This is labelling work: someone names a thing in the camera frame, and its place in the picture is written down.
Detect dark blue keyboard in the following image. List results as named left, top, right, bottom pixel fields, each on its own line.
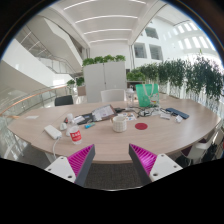
left=165, top=107, right=190, bottom=120

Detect black notebook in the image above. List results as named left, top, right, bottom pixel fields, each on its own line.
left=75, top=112, right=95, bottom=126

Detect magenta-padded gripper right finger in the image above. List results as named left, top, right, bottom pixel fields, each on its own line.
left=128, top=143, right=184, bottom=187

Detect green plants on cabinet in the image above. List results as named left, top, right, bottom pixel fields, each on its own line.
left=82, top=54, right=127, bottom=67

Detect white power strip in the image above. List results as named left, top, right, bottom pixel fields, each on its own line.
left=43, top=124, right=63, bottom=140

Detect white grid-pattern mug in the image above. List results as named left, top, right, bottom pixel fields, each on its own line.
left=110, top=115, right=128, bottom=133

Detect colourful sticker sheet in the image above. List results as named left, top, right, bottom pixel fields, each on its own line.
left=117, top=111, right=138, bottom=122

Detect ceiling light strips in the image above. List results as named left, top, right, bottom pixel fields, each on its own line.
left=63, top=0, right=148, bottom=44

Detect wooden planter with plants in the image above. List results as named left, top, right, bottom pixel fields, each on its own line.
left=65, top=76, right=87, bottom=98

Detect glass railing with wooden handrail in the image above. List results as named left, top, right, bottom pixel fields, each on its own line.
left=0, top=83, right=69, bottom=118

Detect flat round red coaster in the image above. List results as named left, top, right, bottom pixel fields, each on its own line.
left=134, top=122, right=149, bottom=131

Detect tall white cabinet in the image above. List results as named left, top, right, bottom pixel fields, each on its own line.
left=82, top=60, right=128, bottom=104

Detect clear red-labelled water bottle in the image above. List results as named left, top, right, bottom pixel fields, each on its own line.
left=65, top=113, right=83, bottom=145

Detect clear lidded drink jug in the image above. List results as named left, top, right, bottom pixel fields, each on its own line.
left=125, top=87, right=136, bottom=108

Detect tangle of black cables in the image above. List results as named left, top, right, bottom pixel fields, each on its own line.
left=134, top=106, right=168, bottom=118

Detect black chair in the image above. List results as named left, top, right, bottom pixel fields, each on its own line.
left=54, top=94, right=74, bottom=107

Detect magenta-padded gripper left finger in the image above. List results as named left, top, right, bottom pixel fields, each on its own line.
left=44, top=143, right=96, bottom=188

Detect brown clipboard with papers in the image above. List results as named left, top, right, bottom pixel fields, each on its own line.
left=91, top=104, right=118, bottom=123

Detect white power strip cable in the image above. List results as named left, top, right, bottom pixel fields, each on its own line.
left=52, top=136, right=63, bottom=159

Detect white chair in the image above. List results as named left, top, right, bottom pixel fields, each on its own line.
left=100, top=88, right=127, bottom=103
left=181, top=133, right=221, bottom=164

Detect white card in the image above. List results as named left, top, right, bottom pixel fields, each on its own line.
left=73, top=115, right=86, bottom=125

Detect green tote bag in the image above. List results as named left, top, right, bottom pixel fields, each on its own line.
left=135, top=83, right=160, bottom=108

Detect row of green hedge plants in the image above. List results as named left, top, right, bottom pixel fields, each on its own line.
left=126, top=54, right=224, bottom=104

